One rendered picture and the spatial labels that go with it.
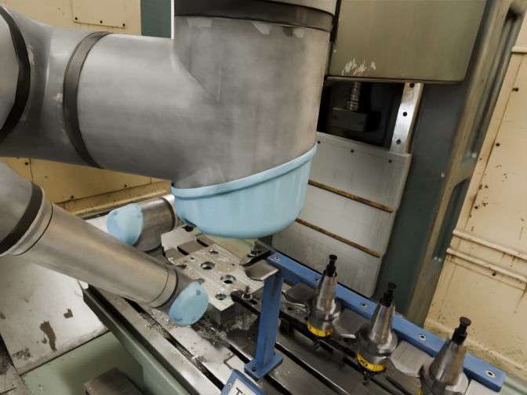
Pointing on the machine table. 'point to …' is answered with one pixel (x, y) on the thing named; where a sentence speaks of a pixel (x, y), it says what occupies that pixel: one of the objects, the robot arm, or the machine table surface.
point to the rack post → (267, 330)
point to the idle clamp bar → (341, 348)
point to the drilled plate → (230, 306)
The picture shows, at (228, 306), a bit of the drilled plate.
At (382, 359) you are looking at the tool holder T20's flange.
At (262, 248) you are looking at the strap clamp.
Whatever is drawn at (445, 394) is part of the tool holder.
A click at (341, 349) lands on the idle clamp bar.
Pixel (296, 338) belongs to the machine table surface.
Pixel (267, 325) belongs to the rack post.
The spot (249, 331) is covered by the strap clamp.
